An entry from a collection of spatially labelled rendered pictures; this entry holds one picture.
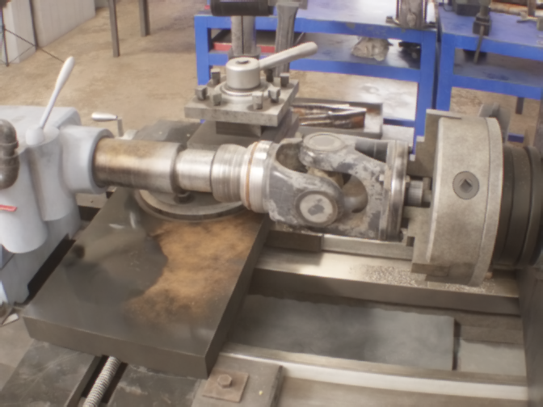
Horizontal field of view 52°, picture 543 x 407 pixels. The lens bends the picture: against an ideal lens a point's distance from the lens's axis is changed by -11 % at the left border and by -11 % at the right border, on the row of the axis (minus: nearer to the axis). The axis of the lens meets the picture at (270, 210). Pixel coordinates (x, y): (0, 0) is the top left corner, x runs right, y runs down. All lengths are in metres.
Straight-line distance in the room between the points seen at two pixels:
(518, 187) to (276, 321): 0.58
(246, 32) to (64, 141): 1.21
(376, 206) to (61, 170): 0.49
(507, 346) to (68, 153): 0.89
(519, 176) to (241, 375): 0.49
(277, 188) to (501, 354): 0.59
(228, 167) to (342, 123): 2.10
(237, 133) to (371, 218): 0.33
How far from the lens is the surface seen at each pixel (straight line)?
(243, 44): 2.13
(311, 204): 0.86
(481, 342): 1.23
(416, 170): 0.88
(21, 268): 1.15
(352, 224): 0.90
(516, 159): 0.87
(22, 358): 1.01
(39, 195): 1.01
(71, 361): 0.98
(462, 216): 0.79
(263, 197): 0.89
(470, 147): 0.82
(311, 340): 1.17
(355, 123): 3.01
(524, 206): 0.84
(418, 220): 0.87
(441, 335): 1.21
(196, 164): 0.93
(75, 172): 0.99
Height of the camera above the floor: 1.56
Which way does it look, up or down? 33 degrees down
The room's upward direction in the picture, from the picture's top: 1 degrees counter-clockwise
